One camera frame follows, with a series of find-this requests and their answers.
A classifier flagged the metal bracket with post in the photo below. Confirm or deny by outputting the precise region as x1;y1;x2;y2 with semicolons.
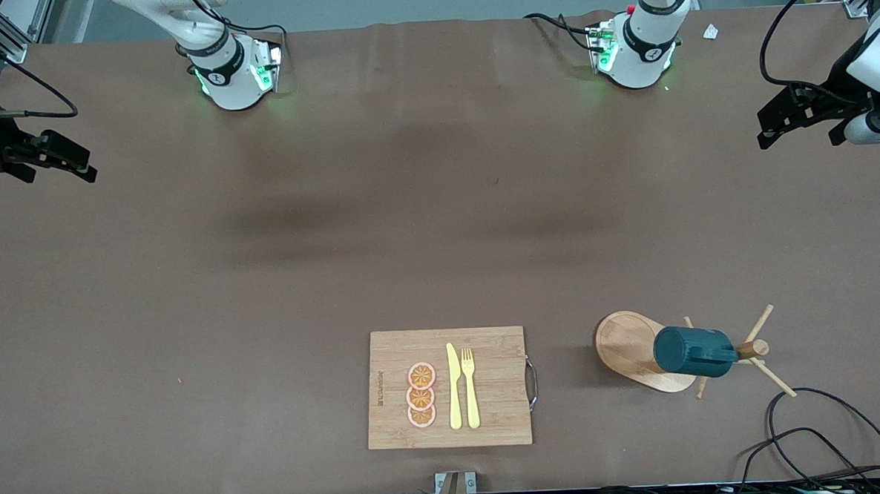
429;470;478;494

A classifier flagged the yellow plastic knife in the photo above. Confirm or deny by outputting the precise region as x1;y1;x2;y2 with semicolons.
446;342;464;431

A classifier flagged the black base cable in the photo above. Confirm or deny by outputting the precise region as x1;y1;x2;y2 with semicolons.
522;10;603;55
184;0;289;66

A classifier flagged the bamboo cutting board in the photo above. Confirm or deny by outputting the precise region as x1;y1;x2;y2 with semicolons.
363;324;542;452

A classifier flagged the black right base cable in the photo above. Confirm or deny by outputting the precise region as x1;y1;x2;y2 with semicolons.
184;0;289;66

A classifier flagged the yellow plastic fork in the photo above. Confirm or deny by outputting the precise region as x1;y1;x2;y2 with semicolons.
460;347;482;430

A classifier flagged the dark teal cup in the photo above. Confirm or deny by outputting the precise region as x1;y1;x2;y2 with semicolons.
652;324;738;381

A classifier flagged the black left base cable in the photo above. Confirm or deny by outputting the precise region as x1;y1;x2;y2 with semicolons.
522;10;603;55

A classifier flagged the brown table cover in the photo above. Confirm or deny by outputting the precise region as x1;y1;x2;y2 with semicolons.
0;0;880;494

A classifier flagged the black looped floor cable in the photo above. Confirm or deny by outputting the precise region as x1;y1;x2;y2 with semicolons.
766;383;880;494
736;425;879;494

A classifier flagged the wooden cup rack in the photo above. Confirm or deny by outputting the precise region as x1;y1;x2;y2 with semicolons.
594;303;798;406

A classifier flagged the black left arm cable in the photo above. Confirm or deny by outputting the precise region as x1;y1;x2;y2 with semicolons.
758;0;873;108

